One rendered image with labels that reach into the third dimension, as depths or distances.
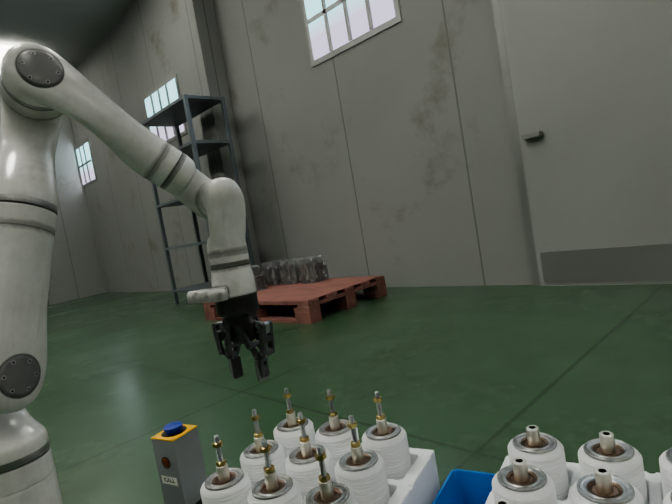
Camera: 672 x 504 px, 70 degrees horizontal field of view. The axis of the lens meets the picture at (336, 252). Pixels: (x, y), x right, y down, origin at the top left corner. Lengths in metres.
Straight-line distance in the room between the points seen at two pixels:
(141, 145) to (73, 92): 0.11
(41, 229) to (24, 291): 0.09
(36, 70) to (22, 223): 0.22
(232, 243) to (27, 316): 0.31
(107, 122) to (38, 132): 0.11
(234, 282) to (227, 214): 0.12
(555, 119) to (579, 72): 0.30
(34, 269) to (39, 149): 0.19
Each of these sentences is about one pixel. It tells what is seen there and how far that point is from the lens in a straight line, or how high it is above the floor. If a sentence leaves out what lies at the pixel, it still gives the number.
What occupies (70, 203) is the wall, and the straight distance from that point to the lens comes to 11.04.
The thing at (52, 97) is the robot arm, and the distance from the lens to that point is 0.82.
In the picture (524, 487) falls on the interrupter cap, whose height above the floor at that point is 0.25.
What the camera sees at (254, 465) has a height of 0.24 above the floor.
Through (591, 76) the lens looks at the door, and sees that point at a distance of 3.52.
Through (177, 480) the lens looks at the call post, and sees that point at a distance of 1.18.
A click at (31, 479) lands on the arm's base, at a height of 0.45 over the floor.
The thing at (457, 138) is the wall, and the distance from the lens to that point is 3.94.
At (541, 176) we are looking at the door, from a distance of 3.60.
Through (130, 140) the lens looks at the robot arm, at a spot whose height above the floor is 0.89.
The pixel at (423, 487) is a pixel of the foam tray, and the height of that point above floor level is 0.15.
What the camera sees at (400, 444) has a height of 0.24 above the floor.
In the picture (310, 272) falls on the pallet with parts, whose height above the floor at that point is 0.27.
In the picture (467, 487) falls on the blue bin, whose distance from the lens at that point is 1.22.
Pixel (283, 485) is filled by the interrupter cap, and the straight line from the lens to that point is 0.98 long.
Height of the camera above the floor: 0.71
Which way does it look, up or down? 4 degrees down
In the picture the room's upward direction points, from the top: 10 degrees counter-clockwise
